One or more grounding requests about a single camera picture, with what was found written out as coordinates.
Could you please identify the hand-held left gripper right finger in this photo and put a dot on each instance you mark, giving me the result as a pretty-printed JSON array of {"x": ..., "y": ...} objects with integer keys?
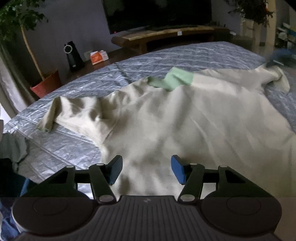
[{"x": 177, "y": 170}]

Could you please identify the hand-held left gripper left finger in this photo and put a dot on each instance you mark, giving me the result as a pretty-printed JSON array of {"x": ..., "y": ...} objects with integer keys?
[{"x": 115, "y": 170}]

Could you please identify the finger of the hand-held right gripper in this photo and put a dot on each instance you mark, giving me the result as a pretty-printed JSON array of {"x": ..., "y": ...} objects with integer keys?
[{"x": 281, "y": 56}]

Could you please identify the beige shirt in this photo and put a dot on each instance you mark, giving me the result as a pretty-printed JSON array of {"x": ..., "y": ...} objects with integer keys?
[{"x": 185, "y": 115}]

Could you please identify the shelf with boxes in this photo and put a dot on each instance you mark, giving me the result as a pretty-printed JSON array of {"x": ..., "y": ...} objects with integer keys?
[{"x": 286, "y": 34}]

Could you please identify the dark dried plant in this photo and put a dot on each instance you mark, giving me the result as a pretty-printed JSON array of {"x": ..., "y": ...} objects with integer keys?
[{"x": 252, "y": 9}]

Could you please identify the silver quilted mat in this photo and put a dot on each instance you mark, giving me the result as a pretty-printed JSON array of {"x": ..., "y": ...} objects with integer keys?
[{"x": 92, "y": 78}]

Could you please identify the grey green garment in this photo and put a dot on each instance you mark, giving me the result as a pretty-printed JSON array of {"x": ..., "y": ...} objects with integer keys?
[{"x": 16, "y": 148}]

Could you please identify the dark navy garment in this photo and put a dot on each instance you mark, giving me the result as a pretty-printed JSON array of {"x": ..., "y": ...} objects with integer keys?
[{"x": 9, "y": 180}]

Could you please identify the red plant pot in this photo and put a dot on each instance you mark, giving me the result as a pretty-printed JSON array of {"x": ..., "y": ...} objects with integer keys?
[{"x": 47, "y": 84}]

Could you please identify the dark wooden low cabinet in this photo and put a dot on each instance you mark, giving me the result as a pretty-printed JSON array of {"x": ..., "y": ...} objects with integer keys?
[{"x": 111, "y": 59}]

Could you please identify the orange tissue box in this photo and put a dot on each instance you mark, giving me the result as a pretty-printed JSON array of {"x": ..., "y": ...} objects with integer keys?
[{"x": 98, "y": 57}]

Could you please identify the blue garment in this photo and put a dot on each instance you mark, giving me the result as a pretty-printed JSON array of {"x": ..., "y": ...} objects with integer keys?
[{"x": 7, "y": 220}]

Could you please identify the black cylindrical speaker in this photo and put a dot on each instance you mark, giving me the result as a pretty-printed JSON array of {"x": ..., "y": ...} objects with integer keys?
[{"x": 74, "y": 56}]

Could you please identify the black flat television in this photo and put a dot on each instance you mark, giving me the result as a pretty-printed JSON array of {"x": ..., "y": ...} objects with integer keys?
[{"x": 157, "y": 14}]

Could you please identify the grey curtain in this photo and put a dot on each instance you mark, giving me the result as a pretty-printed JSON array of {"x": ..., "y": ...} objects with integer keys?
[{"x": 9, "y": 78}]

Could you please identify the green indoor tree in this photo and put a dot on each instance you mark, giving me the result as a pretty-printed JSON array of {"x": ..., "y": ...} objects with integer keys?
[{"x": 18, "y": 16}]

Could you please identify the white plant pedestal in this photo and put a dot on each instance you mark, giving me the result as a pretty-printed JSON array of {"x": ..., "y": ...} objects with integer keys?
[{"x": 254, "y": 32}]

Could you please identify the white wall socket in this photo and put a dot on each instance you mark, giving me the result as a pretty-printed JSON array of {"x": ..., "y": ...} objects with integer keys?
[{"x": 87, "y": 54}]

